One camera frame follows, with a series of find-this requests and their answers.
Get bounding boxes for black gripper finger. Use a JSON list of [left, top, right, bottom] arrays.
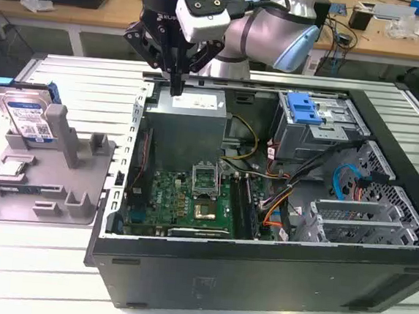
[[118, 20, 184, 97], [177, 38, 226, 101]]

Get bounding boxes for hard disk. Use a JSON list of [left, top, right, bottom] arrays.
[[0, 75, 64, 145]]

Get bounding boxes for blue data wire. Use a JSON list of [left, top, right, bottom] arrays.
[[331, 162, 397, 206]]

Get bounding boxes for red orange power wire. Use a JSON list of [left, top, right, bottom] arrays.
[[351, 176, 373, 204]]

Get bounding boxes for metal disk bay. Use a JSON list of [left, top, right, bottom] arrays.
[[295, 196, 419, 253]]

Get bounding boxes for wooden desk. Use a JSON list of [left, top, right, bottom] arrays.
[[0, 0, 419, 70]]

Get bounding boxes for grey power supply unit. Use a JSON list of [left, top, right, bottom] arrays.
[[141, 83, 231, 166]]

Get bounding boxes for blue plastic drive carrier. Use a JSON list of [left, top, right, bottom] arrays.
[[285, 92, 328, 127]]

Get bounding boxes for crumpled white paper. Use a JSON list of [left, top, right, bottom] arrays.
[[18, 0, 57, 15]]

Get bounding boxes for metal optical drive cage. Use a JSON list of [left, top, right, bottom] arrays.
[[271, 91, 375, 172]]

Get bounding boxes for green motherboard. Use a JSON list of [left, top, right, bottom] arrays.
[[124, 164, 280, 245]]

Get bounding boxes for empty black RAM slot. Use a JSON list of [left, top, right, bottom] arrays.
[[225, 173, 248, 240]]

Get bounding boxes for CPU socket with gold contacts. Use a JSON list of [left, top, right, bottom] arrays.
[[192, 198, 219, 223]]

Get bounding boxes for small black box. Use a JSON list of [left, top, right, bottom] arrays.
[[348, 6, 374, 31]]

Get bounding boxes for grey parts rack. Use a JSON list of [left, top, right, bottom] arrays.
[[0, 100, 121, 232]]

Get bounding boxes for installed RAM stick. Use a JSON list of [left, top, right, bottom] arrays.
[[238, 174, 265, 239]]

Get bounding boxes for black graphics card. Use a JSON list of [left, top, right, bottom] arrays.
[[167, 224, 232, 242]]

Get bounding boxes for silver CPU chip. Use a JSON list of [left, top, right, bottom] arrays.
[[0, 159, 29, 181]]

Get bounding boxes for grey flat panel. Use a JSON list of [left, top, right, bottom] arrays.
[[371, 1, 417, 23]]

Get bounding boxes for clear plastic bags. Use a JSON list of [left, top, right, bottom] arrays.
[[385, 13, 419, 40]]

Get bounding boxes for black open PC case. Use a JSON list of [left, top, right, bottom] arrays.
[[79, 56, 419, 314]]

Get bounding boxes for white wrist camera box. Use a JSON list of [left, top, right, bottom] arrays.
[[173, 0, 233, 46]]

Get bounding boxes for yellow wire bundle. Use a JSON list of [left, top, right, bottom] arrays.
[[219, 113, 261, 164]]

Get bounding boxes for metal socket cover frame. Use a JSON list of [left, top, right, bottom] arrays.
[[189, 161, 223, 198]]

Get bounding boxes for black sleeved cable bundle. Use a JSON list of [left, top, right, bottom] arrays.
[[275, 133, 366, 247]]

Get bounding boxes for orange wire bundle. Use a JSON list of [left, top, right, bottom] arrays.
[[258, 190, 292, 229]]

